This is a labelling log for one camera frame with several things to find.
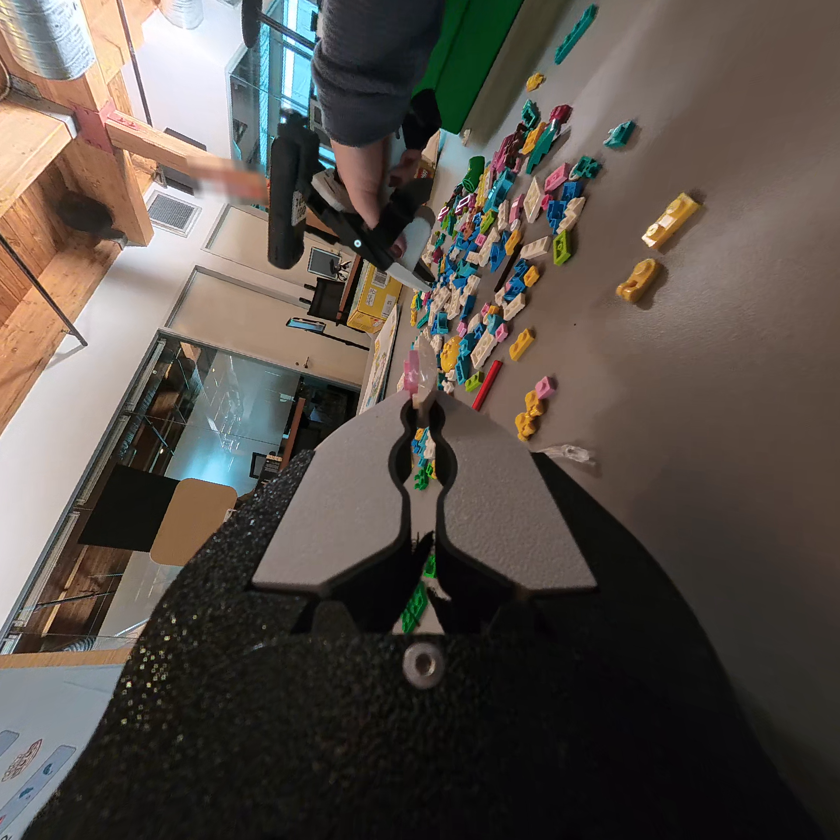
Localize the black round fixture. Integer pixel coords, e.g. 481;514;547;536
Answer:
56;190;126;242

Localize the rounded yellow lego piece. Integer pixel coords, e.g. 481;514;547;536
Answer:
616;258;661;303

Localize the black office chair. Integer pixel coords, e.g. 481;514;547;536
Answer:
301;276;349;324

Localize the person's right hand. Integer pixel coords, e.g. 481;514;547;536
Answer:
336;134;421;228

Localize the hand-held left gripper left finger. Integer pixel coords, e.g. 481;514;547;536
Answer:
251;392;417;597

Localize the wooden beam structure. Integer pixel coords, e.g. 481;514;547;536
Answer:
0;0;270;434

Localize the long yellow lego brick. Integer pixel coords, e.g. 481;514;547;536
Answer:
642;192;702;250

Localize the green board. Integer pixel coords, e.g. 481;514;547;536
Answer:
412;0;526;134

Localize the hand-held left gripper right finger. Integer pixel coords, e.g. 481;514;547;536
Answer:
428;392;599;595

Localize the green lego plate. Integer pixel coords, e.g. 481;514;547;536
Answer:
400;551;437;634

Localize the yellow lego piece cluster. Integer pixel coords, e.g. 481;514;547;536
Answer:
514;390;547;441

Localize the yellow cardboard box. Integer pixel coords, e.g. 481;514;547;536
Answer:
346;262;401;333

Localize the lego instruction booklet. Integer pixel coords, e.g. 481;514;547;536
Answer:
357;305;400;414

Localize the printed sticker sheet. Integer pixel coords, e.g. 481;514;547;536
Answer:
0;663;126;840

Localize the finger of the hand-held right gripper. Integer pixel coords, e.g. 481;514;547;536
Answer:
402;209;434;263
384;261;435;294

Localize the pile of colourful lego bricks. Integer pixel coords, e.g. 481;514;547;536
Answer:
397;98;605;490

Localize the black panel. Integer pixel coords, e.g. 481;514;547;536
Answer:
77;465;181;553

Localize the white wall vent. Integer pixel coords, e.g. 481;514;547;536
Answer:
146;190;202;238

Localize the long teal lego plate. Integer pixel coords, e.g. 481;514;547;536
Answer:
554;4;599;65

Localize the tan chair back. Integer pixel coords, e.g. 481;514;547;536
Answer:
150;478;238;568

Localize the pink and white lego assembly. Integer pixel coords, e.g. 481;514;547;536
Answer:
403;348;439;421

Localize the red lego bar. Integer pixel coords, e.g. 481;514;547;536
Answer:
471;359;505;412

